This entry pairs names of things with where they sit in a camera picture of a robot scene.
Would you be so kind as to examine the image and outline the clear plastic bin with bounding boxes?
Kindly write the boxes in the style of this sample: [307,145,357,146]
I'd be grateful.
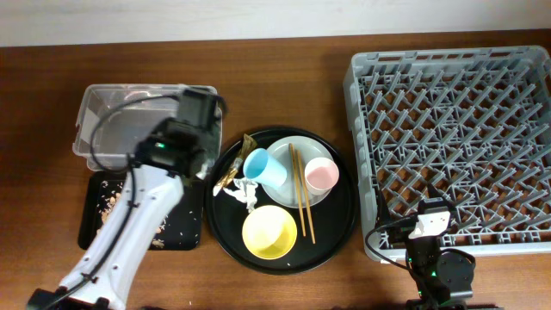
[71,83,223,172]

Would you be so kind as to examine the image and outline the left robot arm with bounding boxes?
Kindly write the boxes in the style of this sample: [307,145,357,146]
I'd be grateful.
[26,87,227,309]

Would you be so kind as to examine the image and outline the gold snack wrapper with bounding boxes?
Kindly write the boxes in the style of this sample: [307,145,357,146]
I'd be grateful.
[213,134,257,196]

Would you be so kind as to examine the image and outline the food scraps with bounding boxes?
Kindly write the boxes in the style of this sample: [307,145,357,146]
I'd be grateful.
[96,180,168,250]

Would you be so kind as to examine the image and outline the right wooden chopstick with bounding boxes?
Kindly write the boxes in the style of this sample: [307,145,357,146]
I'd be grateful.
[295,149,316,245]

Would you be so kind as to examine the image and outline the grey plate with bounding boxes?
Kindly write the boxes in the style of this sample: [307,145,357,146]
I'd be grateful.
[262,135,333,208]

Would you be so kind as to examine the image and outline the left wooden chopstick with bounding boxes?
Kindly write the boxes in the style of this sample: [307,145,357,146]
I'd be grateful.
[288,143,306,237]

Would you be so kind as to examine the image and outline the wooden chopstick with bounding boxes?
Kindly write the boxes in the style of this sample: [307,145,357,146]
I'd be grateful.
[295,149,316,245]
[288,143,306,237]

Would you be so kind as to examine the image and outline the white napkin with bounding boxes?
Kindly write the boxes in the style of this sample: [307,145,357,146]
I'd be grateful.
[224,177,258,214]

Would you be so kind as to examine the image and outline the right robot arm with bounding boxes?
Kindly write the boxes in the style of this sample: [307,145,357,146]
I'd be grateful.
[389,184,476,309]

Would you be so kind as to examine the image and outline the black rectangular tray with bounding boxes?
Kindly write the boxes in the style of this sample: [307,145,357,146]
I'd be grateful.
[77,171,205,251]

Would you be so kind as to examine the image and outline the grey dishwasher rack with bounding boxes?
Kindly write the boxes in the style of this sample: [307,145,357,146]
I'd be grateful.
[343,46,550,262]

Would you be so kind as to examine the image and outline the blue cup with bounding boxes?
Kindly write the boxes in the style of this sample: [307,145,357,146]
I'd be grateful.
[243,148,288,189]

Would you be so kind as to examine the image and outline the round black serving tray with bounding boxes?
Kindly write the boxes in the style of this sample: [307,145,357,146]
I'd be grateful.
[204,127,359,276]

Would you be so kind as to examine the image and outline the pink cup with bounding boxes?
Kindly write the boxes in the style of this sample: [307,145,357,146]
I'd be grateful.
[305,157,340,195]

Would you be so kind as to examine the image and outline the yellow bowl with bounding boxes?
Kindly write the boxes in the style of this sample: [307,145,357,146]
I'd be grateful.
[242,205,298,260]

